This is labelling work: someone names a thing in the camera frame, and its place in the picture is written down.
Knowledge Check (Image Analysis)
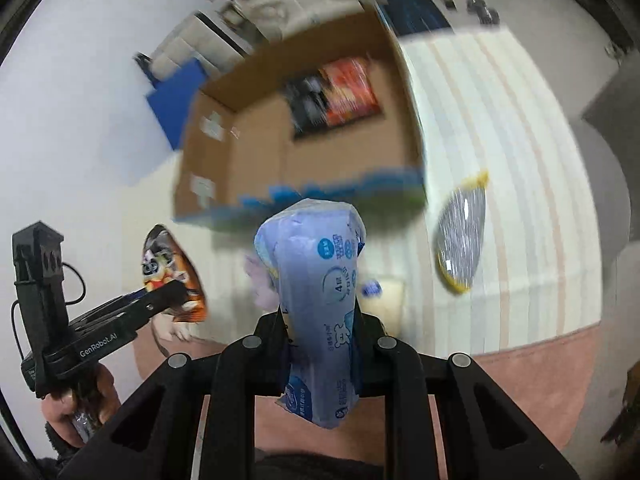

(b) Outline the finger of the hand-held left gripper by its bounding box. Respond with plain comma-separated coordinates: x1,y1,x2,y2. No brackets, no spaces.
75,281,187,332

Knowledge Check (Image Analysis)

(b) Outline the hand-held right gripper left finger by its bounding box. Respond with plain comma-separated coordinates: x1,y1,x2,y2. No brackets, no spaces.
59,307,296,480

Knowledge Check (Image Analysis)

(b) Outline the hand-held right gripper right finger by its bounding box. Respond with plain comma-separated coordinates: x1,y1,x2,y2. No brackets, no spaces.
352,310,582,480

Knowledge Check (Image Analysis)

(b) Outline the orange cartoon snack packet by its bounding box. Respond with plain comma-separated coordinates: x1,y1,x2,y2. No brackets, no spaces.
142,224,208,323

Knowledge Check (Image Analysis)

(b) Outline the light blue tissue pack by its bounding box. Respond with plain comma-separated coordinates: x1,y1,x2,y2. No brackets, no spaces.
254,198,368,430

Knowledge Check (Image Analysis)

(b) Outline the cardboard box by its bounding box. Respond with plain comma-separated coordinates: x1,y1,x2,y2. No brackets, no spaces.
172,7,429,233

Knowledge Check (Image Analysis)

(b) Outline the person's left hand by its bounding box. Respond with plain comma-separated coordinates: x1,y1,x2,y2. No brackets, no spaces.
41,361,122,449

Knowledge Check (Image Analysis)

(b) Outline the white and blue small packet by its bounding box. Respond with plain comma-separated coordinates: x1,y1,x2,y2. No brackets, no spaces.
358,278,405,321

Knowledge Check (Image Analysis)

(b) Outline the grey packet with yellow edge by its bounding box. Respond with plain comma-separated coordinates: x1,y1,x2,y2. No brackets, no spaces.
433,170,490,295

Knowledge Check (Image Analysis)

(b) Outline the blue folder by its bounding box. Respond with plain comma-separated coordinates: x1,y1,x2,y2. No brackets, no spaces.
146,58,209,152

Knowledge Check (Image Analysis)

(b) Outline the striped blanket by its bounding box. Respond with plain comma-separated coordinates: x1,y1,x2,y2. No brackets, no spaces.
215,25,608,361

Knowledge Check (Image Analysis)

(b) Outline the red and black packet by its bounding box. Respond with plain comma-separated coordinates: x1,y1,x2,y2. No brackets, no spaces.
283,57,384,140

